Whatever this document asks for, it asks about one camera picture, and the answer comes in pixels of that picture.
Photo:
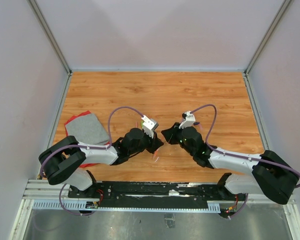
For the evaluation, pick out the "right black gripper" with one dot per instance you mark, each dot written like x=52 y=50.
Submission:
x=174 y=130

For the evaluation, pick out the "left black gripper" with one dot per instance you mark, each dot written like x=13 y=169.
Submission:
x=155 y=142

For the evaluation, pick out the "orange highlighter pen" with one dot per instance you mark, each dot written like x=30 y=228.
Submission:
x=156 y=155

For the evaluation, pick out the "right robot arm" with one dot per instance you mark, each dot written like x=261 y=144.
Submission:
x=265 y=173

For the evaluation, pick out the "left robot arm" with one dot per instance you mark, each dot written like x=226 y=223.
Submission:
x=60 y=164

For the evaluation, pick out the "grey felt cloth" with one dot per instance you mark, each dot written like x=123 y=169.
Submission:
x=87 y=129

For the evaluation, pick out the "red cloth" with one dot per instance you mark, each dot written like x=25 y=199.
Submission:
x=85 y=165

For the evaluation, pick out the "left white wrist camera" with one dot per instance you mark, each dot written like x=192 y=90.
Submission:
x=149 y=126

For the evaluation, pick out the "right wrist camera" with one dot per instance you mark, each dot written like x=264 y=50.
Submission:
x=188 y=120

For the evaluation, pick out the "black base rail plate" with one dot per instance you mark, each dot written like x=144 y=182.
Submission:
x=155 y=195

